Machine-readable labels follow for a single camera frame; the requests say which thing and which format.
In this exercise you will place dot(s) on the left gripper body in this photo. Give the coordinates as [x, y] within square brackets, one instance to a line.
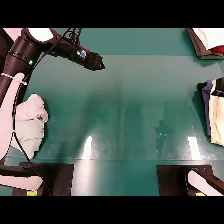
[89, 60]

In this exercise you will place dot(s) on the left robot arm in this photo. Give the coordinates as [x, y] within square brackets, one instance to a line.
[22, 50]

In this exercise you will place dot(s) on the white garment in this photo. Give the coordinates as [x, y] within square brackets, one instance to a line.
[30, 128]

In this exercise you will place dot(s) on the dark blue garment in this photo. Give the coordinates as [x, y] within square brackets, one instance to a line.
[207, 110]

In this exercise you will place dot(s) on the red garment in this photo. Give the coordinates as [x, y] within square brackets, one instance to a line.
[218, 49]

